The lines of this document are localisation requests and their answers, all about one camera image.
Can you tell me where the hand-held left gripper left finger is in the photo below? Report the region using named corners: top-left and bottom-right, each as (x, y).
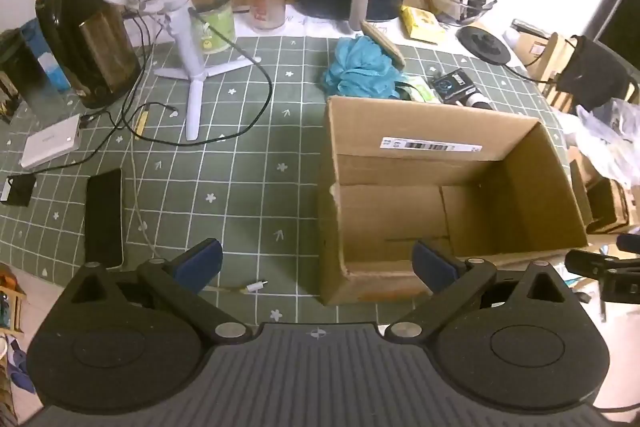
top-left (65, 237), bottom-right (253, 346)

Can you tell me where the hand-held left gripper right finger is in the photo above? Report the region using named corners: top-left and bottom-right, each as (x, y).
top-left (386, 239), bottom-right (580, 346)

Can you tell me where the white usb cable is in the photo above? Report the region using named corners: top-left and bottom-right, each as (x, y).
top-left (127, 142), bottom-right (268, 295)

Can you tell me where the green wet wipes pack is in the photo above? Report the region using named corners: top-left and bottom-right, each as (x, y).
top-left (400, 77), bottom-right (443, 104)

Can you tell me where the blue bath pouf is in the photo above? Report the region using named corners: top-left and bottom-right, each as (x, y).
top-left (322, 34), bottom-right (408, 100)

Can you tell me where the small cardboard box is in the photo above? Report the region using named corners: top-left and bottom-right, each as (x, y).
top-left (570, 159), bottom-right (633, 235)

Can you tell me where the clear plastic bag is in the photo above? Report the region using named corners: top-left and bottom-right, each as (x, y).
top-left (575, 99), bottom-right (640, 188)

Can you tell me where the black smartphone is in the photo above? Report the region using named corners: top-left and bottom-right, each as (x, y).
top-left (84, 168), bottom-right (125, 269)

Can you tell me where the black charger plug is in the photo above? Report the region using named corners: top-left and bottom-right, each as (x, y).
top-left (431, 69), bottom-right (473, 104)

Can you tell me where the wooden rack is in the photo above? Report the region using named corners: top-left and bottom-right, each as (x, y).
top-left (0, 263), bottom-right (26, 335)

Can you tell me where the white power bank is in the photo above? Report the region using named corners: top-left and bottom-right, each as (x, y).
top-left (20, 114), bottom-right (82, 170)

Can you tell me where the small black adapter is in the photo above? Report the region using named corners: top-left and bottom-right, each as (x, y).
top-left (0, 174), bottom-right (37, 208)

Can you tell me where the white phone gimbal tripod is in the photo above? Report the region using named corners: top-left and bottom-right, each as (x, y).
top-left (102, 0), bottom-right (262, 142)

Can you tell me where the black kettle base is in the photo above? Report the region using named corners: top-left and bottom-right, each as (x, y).
top-left (457, 26), bottom-right (512, 66)

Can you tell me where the wooden brush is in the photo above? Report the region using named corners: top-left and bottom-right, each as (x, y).
top-left (360, 21), bottom-right (405, 70)

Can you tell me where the labelled cardboard parcel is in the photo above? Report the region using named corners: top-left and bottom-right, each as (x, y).
top-left (502, 19), bottom-right (551, 68)

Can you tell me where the dark monitor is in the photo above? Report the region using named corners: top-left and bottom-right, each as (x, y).
top-left (595, 0), bottom-right (640, 72)

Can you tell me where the green label jar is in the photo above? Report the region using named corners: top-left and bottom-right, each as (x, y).
top-left (192, 0), bottom-right (237, 54)

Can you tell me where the yellow wet wipes pack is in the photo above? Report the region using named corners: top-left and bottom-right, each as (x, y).
top-left (400, 5), bottom-right (447, 44)

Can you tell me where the black electric kettle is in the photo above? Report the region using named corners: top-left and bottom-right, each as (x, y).
top-left (35, 0), bottom-right (142, 110)

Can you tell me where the blue carton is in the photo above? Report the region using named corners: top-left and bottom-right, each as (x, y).
top-left (20, 18), bottom-right (71, 92)

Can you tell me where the dark container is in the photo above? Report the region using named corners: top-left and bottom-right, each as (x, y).
top-left (0, 29), bottom-right (46, 122)

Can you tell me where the black gimbal cable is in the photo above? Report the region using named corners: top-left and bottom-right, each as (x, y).
top-left (112, 7), bottom-right (275, 148)

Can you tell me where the black kettle base cable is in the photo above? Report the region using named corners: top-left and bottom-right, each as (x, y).
top-left (500, 62), bottom-right (561, 85)

